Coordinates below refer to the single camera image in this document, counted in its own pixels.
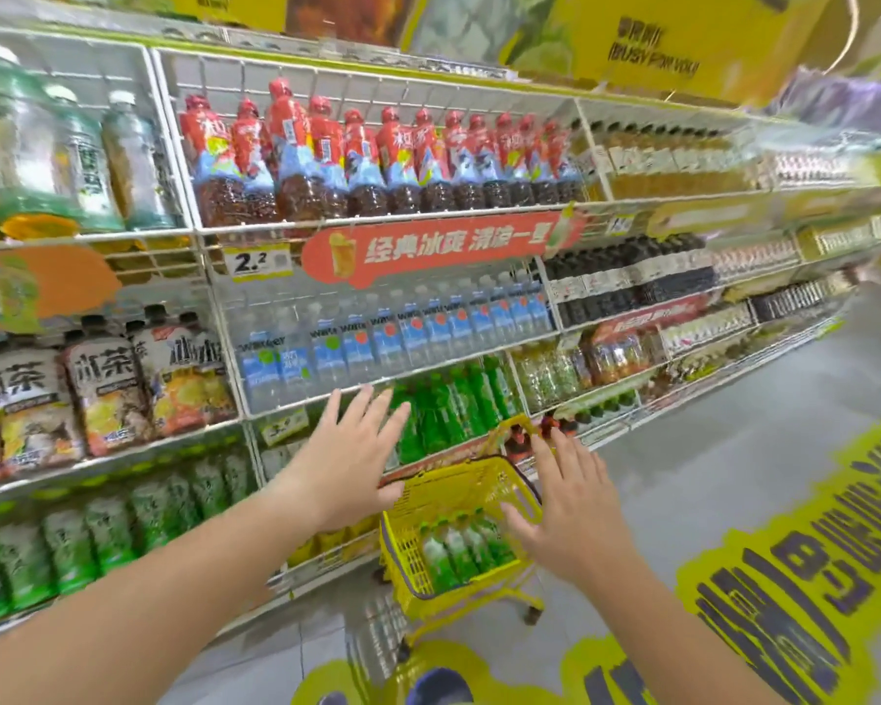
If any person's left hand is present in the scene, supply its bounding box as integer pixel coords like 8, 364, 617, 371
275, 385, 412, 537

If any person's right hand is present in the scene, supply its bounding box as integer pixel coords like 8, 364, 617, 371
500, 426, 636, 588

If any yellow shopping basket trolley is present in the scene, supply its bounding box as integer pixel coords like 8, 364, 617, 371
378, 414, 548, 658

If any row of green tea bottles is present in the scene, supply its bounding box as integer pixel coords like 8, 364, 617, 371
0, 450, 258, 629

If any white wire shelf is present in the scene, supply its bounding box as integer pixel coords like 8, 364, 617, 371
0, 21, 881, 647

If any person's left forearm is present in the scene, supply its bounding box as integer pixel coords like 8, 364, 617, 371
0, 480, 324, 705

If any person's right forearm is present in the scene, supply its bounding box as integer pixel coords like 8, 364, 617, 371
586, 549, 787, 705

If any small red shelf banner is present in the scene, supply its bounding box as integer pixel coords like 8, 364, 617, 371
590, 294, 710, 345

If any row of dark tea bottles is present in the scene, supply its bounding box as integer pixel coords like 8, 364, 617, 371
0, 304, 238, 490

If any row of red-cap iced tea bottles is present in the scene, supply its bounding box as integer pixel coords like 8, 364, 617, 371
179, 76, 585, 228

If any yellow shelf banner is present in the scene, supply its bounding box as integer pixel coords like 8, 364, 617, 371
645, 197, 772, 240

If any row of large green-capped bottles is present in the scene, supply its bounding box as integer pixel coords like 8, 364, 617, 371
260, 444, 295, 482

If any cluster of yellow bottles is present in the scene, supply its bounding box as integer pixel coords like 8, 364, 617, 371
286, 517, 380, 570

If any row of red-capped dark bottles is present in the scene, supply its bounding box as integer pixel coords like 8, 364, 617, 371
506, 392, 640, 463

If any row of bright green bottles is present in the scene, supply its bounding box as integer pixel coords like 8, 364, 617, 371
389, 355, 519, 467

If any row of blue water bottles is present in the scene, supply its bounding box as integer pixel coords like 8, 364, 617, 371
231, 274, 556, 412

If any row of pale yellow bottles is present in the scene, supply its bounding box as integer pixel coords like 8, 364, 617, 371
510, 341, 592, 412

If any row of orange juice bottles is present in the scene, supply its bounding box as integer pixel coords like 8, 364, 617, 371
586, 328, 666, 387

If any yellow cartoon floor sticker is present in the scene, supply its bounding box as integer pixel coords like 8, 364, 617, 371
293, 417, 881, 705

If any row of white label bottles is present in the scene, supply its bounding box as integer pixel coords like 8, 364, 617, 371
660, 304, 754, 357

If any white yellow price tag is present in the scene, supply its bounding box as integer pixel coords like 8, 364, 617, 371
223, 243, 295, 281

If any row of black white-label bottles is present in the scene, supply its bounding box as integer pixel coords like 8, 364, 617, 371
544, 232, 718, 330

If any red promotional shelf banner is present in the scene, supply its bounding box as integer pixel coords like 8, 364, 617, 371
301, 209, 588, 291

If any row of distant small bottles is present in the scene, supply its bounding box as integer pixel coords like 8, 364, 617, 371
712, 238, 802, 284

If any row of clear green bottles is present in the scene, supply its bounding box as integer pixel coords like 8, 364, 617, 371
0, 39, 181, 240

